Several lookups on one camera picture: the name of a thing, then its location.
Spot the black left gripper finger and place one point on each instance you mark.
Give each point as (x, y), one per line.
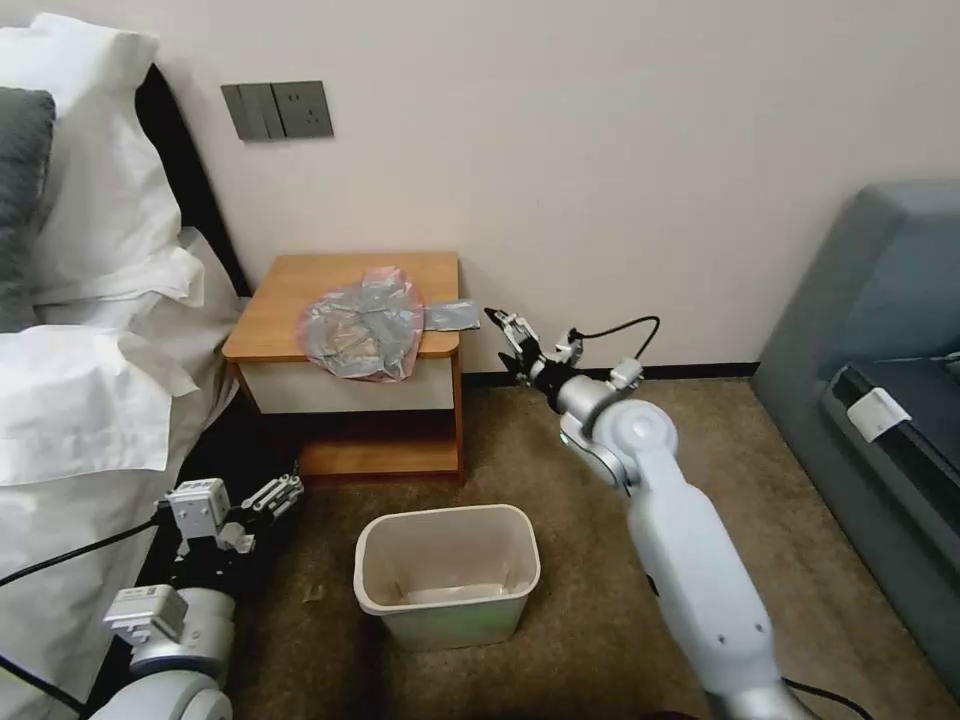
(276, 493)
(238, 538)

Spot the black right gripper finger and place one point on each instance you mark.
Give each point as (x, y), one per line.
(517, 365)
(512, 328)

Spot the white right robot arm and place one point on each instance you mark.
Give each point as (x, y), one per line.
(675, 525)

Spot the pink grey garbage bag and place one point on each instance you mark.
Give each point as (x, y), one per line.
(364, 330)

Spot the cream plastic trash can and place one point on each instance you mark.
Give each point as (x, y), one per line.
(450, 600)

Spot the wooden nightstand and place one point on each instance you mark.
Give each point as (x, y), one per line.
(300, 315)

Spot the white duvet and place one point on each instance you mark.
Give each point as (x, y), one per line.
(67, 420)

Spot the blue-grey sofa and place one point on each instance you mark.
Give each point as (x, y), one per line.
(840, 300)

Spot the black bed headboard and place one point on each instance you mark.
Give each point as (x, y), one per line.
(196, 180)

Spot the white pillow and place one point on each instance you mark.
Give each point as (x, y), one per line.
(105, 195)

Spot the grey pillow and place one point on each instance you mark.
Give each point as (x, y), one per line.
(21, 195)

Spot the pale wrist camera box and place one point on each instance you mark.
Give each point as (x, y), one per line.
(198, 508)

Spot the grey wall socket panel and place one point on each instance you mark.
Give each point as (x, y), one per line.
(303, 109)

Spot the grey wall switch panel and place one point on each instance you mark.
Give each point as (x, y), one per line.
(249, 112)

